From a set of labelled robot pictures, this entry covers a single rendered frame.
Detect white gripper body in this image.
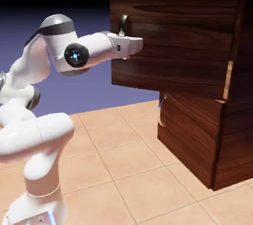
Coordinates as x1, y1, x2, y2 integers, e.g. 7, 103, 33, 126
126, 36, 144, 59

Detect curved metal handle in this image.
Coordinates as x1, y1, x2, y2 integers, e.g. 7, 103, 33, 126
157, 94, 167, 127
118, 14, 129, 37

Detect large dark wood door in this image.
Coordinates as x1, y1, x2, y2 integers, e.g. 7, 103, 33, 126
109, 0, 244, 101

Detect small dark wood door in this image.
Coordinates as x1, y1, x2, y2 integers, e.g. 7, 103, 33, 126
157, 90, 226, 189

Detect dark wood cabinet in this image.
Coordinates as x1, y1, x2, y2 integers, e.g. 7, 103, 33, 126
109, 0, 253, 191

